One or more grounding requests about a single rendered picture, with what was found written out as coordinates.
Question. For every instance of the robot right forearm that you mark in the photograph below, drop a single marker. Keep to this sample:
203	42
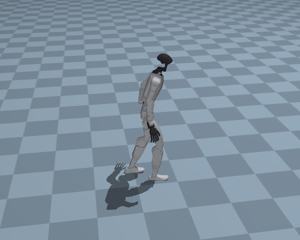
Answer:
149	113

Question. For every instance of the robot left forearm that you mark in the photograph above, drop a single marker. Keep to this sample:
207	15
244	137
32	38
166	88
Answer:
140	95

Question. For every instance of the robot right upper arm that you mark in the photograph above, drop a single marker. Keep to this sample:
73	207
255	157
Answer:
154	85

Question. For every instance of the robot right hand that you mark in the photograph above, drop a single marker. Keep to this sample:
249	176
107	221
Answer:
153	133

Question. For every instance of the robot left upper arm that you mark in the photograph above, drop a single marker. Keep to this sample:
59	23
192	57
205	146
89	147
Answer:
143	84

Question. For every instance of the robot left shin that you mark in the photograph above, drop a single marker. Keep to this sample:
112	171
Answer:
136	154

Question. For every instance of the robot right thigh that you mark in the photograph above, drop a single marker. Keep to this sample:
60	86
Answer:
159	143

